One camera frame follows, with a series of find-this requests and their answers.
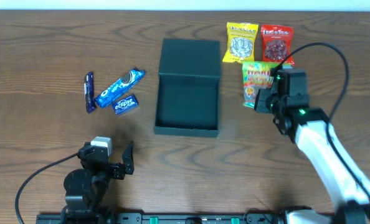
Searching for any Haribo gummy worms bag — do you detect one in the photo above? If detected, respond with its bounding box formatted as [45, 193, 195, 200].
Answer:
[242, 61, 278, 108]

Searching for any red snack bag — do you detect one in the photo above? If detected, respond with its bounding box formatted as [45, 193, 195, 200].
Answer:
[260, 24, 294, 62]

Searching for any black cable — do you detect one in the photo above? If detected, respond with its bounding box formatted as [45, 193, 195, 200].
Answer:
[270, 42, 370, 218]
[14, 152, 80, 224]

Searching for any left black cable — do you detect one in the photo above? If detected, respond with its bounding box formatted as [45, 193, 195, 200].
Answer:
[14, 152, 80, 224]

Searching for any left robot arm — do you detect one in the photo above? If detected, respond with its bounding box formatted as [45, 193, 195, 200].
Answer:
[60, 136, 135, 223]

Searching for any black mounting rail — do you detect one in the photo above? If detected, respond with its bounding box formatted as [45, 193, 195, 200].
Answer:
[36, 213, 286, 224]

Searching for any blue Eclipse mint tin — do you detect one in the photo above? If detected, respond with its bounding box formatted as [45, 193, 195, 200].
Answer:
[112, 95, 139, 116]

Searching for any yellow snack bag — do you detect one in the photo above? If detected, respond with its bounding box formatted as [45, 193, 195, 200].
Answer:
[222, 22, 259, 63]

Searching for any dark green open box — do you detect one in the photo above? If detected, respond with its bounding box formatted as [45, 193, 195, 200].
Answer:
[154, 39, 221, 138]

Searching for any dark blue candy bar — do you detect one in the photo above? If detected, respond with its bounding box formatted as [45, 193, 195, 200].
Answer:
[83, 72, 97, 114]

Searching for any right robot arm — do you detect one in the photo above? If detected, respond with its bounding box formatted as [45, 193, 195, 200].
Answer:
[254, 68, 370, 223]

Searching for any blue Oreo cookie pack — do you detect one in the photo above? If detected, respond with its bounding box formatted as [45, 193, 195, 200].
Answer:
[95, 68, 145, 108]

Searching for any right black cable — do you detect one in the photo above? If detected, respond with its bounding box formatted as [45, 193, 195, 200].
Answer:
[270, 42, 370, 218]

